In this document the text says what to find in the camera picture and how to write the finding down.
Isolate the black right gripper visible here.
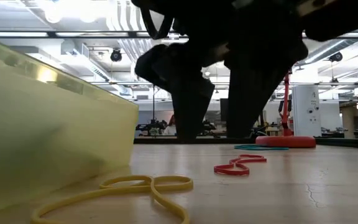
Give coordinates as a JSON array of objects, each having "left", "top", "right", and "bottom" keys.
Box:
[{"left": 131, "top": 0, "right": 310, "bottom": 139}]

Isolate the teal rubber band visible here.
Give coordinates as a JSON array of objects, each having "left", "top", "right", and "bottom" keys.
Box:
[{"left": 233, "top": 143, "right": 290, "bottom": 152}]

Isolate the red rubber band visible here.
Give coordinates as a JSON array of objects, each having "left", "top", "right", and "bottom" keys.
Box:
[{"left": 213, "top": 154, "right": 268, "bottom": 177}]

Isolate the yellow rubber band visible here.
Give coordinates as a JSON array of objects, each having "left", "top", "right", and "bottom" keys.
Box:
[{"left": 30, "top": 174, "right": 195, "bottom": 224}]

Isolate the translucent yellow plastic bin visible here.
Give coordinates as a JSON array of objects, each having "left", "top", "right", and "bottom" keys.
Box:
[{"left": 0, "top": 34, "right": 140, "bottom": 218}]

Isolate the person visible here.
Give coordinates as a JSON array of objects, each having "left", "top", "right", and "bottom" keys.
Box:
[{"left": 163, "top": 114, "right": 178, "bottom": 136}]

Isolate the red desk lamp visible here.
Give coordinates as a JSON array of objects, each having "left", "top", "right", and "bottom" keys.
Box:
[{"left": 255, "top": 70, "right": 317, "bottom": 149}]

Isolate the white pillar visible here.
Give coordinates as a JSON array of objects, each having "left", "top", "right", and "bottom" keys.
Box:
[{"left": 291, "top": 85, "right": 322, "bottom": 138}]

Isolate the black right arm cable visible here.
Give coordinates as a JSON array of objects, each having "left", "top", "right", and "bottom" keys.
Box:
[{"left": 139, "top": 4, "right": 174, "bottom": 40}]

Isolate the black aluminium rig frame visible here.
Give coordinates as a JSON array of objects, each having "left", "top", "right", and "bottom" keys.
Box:
[{"left": 0, "top": 30, "right": 358, "bottom": 149}]

